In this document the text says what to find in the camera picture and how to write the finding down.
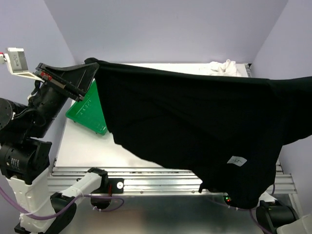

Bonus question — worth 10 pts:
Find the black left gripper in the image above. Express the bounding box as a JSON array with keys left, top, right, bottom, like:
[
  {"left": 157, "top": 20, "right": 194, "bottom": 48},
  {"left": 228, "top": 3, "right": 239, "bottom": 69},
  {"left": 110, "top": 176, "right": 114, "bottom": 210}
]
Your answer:
[{"left": 30, "top": 57, "right": 102, "bottom": 132}]

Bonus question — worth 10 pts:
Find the black t shirt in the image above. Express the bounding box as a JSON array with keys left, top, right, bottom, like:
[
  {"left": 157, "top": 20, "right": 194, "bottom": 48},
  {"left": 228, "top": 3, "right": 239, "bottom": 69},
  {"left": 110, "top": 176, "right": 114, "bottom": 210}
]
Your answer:
[{"left": 85, "top": 58, "right": 312, "bottom": 209}]

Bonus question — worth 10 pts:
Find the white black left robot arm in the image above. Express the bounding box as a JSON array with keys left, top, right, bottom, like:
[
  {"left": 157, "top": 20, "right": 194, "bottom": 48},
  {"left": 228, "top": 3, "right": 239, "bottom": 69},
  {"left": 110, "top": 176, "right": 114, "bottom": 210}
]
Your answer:
[{"left": 0, "top": 63, "right": 109, "bottom": 234}]

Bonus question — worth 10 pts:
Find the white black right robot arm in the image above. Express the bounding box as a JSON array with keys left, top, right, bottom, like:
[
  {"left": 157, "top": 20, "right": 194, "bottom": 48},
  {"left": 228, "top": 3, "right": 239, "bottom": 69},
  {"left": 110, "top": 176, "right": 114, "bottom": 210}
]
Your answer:
[{"left": 255, "top": 192, "right": 312, "bottom": 234}]

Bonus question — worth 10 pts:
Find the green plastic tray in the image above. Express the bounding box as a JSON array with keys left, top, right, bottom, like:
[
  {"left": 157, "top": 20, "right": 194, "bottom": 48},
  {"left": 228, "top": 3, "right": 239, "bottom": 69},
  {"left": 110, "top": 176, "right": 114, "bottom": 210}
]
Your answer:
[{"left": 66, "top": 80, "right": 107, "bottom": 136}]

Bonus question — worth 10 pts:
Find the white t shirt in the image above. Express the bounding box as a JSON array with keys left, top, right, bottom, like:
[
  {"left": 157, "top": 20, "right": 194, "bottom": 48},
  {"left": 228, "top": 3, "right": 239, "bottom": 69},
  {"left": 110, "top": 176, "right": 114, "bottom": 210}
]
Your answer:
[{"left": 199, "top": 59, "right": 243, "bottom": 77}]

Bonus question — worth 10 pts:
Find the white paper label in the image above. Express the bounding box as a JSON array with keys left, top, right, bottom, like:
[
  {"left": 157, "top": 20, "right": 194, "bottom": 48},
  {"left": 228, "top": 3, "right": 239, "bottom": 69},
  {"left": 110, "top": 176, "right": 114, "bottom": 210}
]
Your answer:
[{"left": 227, "top": 156, "right": 247, "bottom": 167}]

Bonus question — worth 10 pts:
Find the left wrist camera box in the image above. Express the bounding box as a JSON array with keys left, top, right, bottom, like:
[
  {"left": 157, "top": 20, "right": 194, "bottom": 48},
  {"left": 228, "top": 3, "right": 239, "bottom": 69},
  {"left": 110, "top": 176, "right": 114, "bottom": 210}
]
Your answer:
[{"left": 0, "top": 47, "right": 43, "bottom": 82}]

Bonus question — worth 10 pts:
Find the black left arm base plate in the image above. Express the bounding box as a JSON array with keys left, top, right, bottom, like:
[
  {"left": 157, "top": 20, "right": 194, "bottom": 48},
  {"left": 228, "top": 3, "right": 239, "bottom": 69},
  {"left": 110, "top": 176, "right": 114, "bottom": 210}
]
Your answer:
[{"left": 104, "top": 178, "right": 124, "bottom": 195}]

